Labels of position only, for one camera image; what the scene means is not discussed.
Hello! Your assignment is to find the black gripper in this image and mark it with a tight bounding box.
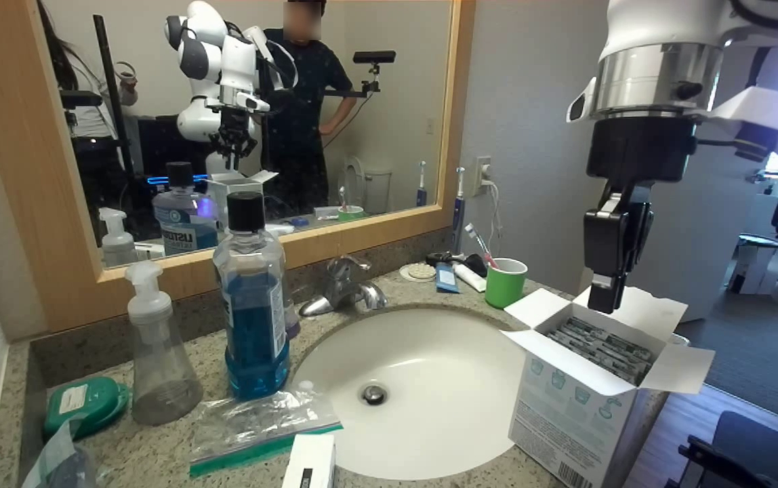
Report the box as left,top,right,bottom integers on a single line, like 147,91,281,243
583,113,699,316

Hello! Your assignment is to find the white storage box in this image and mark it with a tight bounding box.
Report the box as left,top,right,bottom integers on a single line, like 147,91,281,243
724,232,778,300

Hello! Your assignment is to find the white teal cardboard box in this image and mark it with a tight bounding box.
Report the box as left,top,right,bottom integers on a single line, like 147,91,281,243
502,282,719,488

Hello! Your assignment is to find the white oval sink basin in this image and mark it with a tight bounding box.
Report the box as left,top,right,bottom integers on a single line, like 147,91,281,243
291,302,545,481

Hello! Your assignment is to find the white box with black stripe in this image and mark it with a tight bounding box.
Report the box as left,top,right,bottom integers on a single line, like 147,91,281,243
278,431,341,488

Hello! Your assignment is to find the grey door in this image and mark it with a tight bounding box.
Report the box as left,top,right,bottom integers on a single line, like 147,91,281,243
648,117,778,319

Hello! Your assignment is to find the stack of foil packet strips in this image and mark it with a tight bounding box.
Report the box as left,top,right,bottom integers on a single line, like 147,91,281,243
545,313,658,387

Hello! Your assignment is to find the green cup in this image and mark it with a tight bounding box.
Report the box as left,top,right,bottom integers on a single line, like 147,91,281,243
482,255,530,311

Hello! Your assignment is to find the black hair tool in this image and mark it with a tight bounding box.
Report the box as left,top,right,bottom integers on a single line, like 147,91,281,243
425,246,490,277

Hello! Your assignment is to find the grey electric toothbrush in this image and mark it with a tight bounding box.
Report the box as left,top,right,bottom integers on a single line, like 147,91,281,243
450,164,471,259

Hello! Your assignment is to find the black robot table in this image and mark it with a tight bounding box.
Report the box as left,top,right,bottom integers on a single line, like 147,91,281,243
662,408,778,488

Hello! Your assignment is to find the chrome faucet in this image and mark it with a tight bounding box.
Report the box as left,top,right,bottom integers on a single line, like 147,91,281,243
299,255,388,319

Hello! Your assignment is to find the blue mouthwash bottle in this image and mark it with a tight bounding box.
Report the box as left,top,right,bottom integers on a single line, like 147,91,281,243
211,190,296,401

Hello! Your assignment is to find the clear plastic zip bag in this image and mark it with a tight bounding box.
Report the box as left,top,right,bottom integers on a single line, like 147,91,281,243
186,380,346,479

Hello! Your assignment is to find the green toothbrush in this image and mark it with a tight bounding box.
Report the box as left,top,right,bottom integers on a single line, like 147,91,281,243
186,416,346,479

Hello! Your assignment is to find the clear pump soap bottle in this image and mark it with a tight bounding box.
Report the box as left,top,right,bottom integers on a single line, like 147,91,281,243
124,259,205,427

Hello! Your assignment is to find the green round container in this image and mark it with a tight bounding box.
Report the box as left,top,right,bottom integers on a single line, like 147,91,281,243
41,374,133,442

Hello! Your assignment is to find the wooden framed mirror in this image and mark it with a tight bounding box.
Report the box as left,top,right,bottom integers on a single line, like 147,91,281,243
0,0,480,340

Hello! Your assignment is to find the clear plastic wrapper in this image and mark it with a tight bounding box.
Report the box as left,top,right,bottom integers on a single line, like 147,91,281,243
18,420,99,488

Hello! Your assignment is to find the white charger cable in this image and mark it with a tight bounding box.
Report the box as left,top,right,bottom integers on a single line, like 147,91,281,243
480,179,509,258

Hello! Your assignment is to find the wall power outlet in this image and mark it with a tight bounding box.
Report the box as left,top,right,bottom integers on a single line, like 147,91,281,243
471,153,498,191

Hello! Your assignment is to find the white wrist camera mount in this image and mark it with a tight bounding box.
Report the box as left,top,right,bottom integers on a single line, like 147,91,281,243
711,83,778,156

